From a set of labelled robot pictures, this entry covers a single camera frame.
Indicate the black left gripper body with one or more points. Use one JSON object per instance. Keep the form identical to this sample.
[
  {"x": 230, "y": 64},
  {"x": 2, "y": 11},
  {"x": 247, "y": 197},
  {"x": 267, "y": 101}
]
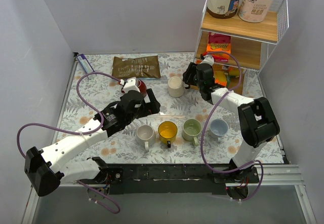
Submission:
[{"x": 151, "y": 102}]

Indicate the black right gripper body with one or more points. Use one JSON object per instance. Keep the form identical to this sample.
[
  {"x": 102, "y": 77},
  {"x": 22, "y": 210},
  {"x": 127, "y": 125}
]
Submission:
[{"x": 190, "y": 74}]

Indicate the cream beige mug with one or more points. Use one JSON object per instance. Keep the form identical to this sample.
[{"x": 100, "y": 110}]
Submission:
[{"x": 176, "y": 87}]

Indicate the dark red mug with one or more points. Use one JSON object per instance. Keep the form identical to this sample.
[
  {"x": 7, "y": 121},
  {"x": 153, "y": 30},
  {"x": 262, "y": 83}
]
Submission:
[{"x": 143, "y": 88}]

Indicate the yellow mug black handle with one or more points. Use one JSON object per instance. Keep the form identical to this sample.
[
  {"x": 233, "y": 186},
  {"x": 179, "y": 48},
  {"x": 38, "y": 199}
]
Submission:
[{"x": 167, "y": 133}]

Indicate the white speckled mug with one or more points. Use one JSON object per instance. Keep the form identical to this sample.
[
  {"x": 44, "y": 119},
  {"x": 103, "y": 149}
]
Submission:
[{"x": 145, "y": 136}]

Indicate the orange pink Scrub Mommy box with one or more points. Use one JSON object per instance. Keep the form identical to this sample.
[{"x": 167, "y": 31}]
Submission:
[{"x": 219, "y": 43}]

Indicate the light green mug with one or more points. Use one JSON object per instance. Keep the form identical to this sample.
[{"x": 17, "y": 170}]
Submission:
[{"x": 191, "y": 130}]

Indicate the pale blue footed mug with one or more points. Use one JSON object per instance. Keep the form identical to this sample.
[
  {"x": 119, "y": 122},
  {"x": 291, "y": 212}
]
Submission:
[{"x": 218, "y": 128}]

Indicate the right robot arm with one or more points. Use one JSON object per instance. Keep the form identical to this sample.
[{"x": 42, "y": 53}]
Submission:
[{"x": 258, "y": 124}]

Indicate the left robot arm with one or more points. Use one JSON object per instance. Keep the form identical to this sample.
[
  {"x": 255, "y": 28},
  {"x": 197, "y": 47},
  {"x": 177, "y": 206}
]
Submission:
[{"x": 49, "y": 167}]

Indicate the orange sponge pack lying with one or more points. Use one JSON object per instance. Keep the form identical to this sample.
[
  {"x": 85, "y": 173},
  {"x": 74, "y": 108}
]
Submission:
[{"x": 222, "y": 78}]

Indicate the orange sponge box right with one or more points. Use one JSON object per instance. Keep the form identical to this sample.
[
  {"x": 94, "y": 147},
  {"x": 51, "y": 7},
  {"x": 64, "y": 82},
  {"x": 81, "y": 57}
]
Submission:
[{"x": 232, "y": 71}]

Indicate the brown coffee bag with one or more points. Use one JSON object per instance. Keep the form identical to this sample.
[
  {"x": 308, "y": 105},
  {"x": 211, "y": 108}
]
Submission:
[{"x": 143, "y": 67}]

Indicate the purple white box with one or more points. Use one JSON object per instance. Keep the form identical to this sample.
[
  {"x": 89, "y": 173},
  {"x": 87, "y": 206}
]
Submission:
[{"x": 85, "y": 63}]

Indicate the white wrapped tissue roll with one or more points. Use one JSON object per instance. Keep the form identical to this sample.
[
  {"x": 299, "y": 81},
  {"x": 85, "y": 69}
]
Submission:
[{"x": 254, "y": 11}]

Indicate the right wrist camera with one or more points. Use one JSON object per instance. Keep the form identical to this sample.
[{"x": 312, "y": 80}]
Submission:
[{"x": 207, "y": 59}]

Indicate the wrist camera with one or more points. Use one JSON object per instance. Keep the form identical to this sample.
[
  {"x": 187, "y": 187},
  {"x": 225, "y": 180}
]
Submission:
[
  {"x": 207, "y": 59},
  {"x": 131, "y": 84}
]

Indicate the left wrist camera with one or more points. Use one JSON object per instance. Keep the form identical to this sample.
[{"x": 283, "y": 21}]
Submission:
[{"x": 131, "y": 84}]

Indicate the white wire shelf rack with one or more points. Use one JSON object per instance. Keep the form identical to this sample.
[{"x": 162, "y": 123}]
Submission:
[{"x": 251, "y": 43}]

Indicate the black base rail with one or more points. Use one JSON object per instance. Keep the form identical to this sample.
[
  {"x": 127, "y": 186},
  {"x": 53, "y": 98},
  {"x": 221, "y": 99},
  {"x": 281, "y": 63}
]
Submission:
[{"x": 169, "y": 178}]

